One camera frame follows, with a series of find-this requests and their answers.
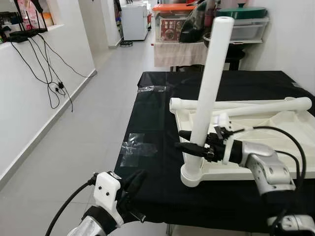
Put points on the black tablecloth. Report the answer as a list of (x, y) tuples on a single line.
[(147, 196)]

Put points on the grey metal table leg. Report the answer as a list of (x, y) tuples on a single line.
[(170, 229)]

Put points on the white plastic table top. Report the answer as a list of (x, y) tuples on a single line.
[(285, 147)]

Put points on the beige cloth covered table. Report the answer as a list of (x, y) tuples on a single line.
[(177, 54)]

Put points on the black wok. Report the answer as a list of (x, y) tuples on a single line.
[(236, 46)]

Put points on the black plastic bag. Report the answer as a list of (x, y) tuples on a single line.
[(192, 27)]

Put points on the black round floor object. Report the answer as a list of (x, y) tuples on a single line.
[(126, 44)]

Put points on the orange lid storage box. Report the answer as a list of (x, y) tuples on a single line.
[(170, 27)]

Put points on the clear plastic container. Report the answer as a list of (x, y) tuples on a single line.
[(251, 29)]

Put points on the white appliance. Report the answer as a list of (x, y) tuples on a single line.
[(135, 22)]

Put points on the green pot lid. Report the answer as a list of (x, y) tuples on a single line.
[(246, 12)]

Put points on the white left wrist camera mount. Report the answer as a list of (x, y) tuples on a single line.
[(106, 189)]

